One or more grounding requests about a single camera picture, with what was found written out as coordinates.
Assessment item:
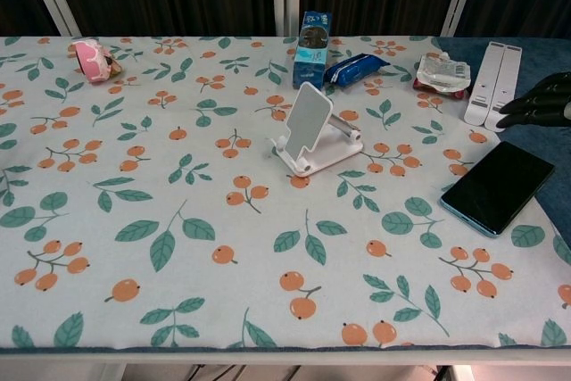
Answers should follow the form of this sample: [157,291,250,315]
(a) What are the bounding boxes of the right robot hand grey black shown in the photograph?
[498,71,571,128]

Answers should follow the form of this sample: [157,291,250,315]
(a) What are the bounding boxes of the black smartphone blue edge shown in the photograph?
[440,140,556,237]

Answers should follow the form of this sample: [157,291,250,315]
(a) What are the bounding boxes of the white folded laptop stand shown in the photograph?
[463,41,523,133]

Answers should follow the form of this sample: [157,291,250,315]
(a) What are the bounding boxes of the white folding phone stand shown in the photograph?
[271,81,365,177]

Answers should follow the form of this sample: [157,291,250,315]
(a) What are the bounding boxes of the crumpled white snack wrapper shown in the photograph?
[413,51,472,100]

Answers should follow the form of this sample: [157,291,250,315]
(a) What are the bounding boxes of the blue snack packet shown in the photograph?
[324,54,392,87]

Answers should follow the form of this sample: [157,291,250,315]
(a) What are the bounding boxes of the blue cookie box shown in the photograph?
[292,11,331,90]

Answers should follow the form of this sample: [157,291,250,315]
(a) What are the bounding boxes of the pink snack packet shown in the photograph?
[67,39,124,84]

